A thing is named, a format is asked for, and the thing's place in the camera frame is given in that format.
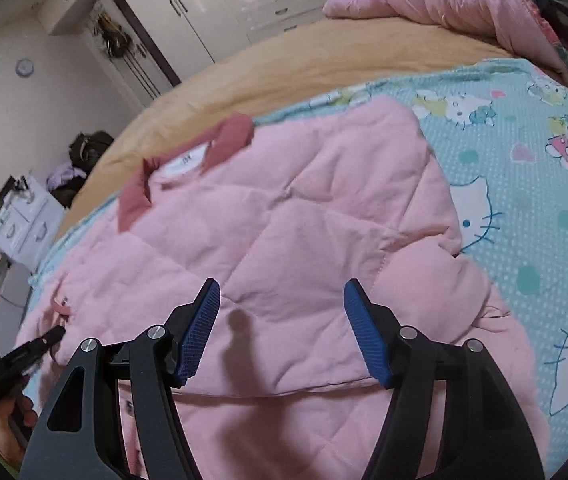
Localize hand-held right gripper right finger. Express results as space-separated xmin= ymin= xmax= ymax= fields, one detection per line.
xmin=343 ymin=279 xmax=545 ymax=480

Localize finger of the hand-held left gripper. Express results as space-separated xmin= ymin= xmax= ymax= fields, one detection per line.
xmin=0 ymin=326 xmax=67 ymax=405

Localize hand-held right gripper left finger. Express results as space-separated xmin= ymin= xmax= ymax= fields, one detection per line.
xmin=19 ymin=278 xmax=221 ymax=480

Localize pink quilted jacket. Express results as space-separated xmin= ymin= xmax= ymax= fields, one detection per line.
xmin=14 ymin=95 xmax=552 ymax=480

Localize purple clothes pile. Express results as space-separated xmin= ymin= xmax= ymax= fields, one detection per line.
xmin=46 ymin=162 xmax=88 ymax=194

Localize person's left hand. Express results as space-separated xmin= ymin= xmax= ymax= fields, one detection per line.
xmin=0 ymin=390 xmax=40 ymax=466

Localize white drawer cabinet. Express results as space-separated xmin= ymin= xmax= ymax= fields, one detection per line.
xmin=0 ymin=175 xmax=66 ymax=272

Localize cartoon cat printed blanket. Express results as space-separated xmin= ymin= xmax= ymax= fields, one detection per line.
xmin=29 ymin=57 xmax=568 ymax=471

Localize dark brown bag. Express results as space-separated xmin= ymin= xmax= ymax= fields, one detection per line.
xmin=68 ymin=131 xmax=116 ymax=172

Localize tan bed sheet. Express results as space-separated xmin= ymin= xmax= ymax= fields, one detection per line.
xmin=54 ymin=15 xmax=530 ymax=241

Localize hanging bags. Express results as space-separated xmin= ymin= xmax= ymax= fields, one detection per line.
xmin=95 ymin=10 xmax=133 ymax=59

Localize white wardrobe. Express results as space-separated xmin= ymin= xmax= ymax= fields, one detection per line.
xmin=36 ymin=0 xmax=365 ymax=66

